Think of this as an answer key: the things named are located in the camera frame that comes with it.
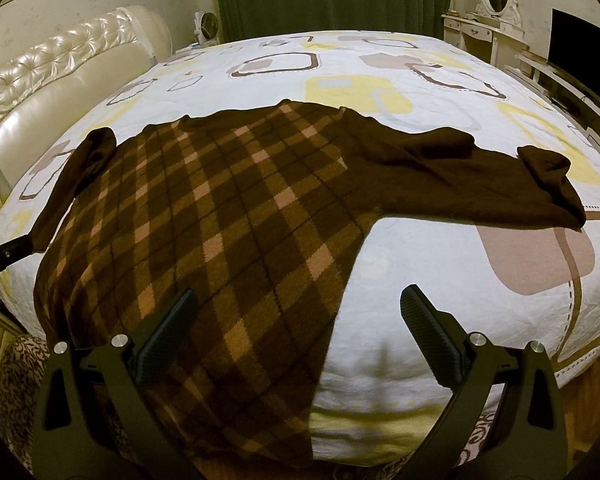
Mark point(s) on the leopard print fuzzy clothing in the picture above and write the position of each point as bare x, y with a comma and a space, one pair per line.
22, 370

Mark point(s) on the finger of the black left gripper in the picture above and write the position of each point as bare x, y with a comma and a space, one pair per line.
15, 250

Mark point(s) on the brown plaid sweater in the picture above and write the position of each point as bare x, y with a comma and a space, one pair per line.
261, 213

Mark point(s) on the black flat television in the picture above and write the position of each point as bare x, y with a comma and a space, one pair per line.
575, 48

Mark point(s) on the white patterned bed quilt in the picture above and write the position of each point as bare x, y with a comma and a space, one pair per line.
376, 398

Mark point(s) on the white vanity dresser with mirror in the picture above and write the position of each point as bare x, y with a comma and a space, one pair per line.
487, 29

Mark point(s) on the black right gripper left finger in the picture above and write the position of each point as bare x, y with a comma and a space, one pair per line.
92, 420

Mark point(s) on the white tv cabinet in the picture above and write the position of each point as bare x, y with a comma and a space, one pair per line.
554, 86

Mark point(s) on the cream tufted leather headboard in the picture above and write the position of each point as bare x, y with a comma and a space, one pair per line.
51, 86

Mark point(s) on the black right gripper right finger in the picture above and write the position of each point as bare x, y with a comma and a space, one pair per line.
527, 438

